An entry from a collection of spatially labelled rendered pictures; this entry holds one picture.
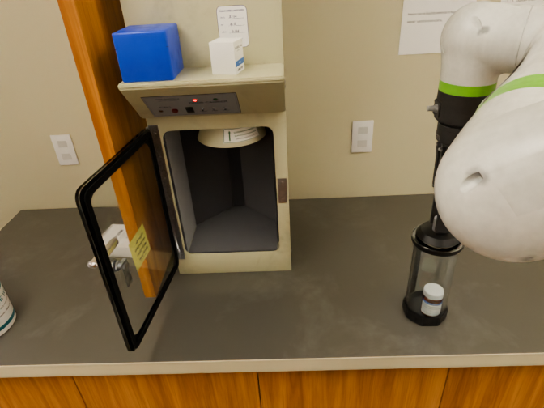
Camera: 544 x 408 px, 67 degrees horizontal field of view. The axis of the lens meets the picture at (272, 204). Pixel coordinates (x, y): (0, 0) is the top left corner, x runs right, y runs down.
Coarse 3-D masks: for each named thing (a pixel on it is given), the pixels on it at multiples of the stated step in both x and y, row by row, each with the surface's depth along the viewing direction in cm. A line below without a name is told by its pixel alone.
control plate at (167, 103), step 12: (156, 96) 82; (168, 96) 82; (180, 96) 82; (192, 96) 82; (204, 96) 82; (216, 96) 82; (228, 96) 82; (156, 108) 86; (168, 108) 86; (180, 108) 87; (216, 108) 87; (228, 108) 87
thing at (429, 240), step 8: (424, 224) 90; (432, 224) 89; (416, 232) 89; (424, 232) 87; (432, 232) 87; (424, 240) 86; (432, 240) 85; (440, 240) 85; (448, 240) 85; (456, 240) 85
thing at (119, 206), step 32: (128, 160) 83; (96, 192) 73; (128, 192) 84; (128, 224) 84; (160, 224) 100; (96, 256) 74; (128, 256) 85; (160, 256) 101; (128, 288) 85; (160, 288) 101
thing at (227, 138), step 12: (204, 132) 101; (216, 132) 98; (228, 132) 98; (240, 132) 98; (252, 132) 100; (264, 132) 104; (204, 144) 101; (216, 144) 99; (228, 144) 98; (240, 144) 98
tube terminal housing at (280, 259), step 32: (128, 0) 81; (160, 0) 81; (192, 0) 81; (224, 0) 81; (256, 0) 81; (192, 32) 84; (256, 32) 84; (192, 64) 87; (160, 128) 95; (192, 128) 95; (288, 192) 103; (288, 224) 108; (192, 256) 114; (224, 256) 114; (256, 256) 114; (288, 256) 113
